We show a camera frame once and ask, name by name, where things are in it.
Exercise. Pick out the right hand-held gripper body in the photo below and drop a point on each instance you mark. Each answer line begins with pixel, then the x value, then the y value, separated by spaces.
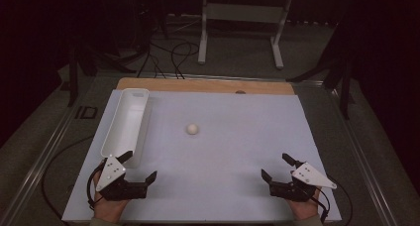
pixel 310 176

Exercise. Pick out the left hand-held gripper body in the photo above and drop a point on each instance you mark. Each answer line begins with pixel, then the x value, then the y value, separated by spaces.
pixel 112 173

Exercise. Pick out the white plastic bin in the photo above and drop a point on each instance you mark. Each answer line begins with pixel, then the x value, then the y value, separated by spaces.
pixel 127 123

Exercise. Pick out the small white ball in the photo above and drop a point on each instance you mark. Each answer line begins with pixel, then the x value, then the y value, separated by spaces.
pixel 192 129

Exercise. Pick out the person's right hand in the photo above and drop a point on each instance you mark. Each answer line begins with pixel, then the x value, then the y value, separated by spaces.
pixel 305 210

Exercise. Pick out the person's left hand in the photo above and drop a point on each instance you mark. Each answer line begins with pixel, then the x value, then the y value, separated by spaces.
pixel 109 210

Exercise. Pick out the light blue table mat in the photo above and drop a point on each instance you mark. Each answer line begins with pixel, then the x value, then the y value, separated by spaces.
pixel 231 153

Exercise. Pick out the black floor stand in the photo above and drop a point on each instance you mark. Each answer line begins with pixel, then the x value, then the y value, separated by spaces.
pixel 345 87
pixel 73 74

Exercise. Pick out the white metal stand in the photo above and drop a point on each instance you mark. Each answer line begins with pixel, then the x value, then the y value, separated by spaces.
pixel 244 13

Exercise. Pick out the dark device with red light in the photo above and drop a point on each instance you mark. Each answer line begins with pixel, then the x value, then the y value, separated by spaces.
pixel 143 1

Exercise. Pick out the metal floor rail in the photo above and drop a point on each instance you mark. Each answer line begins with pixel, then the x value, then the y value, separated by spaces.
pixel 366 173
pixel 39 160

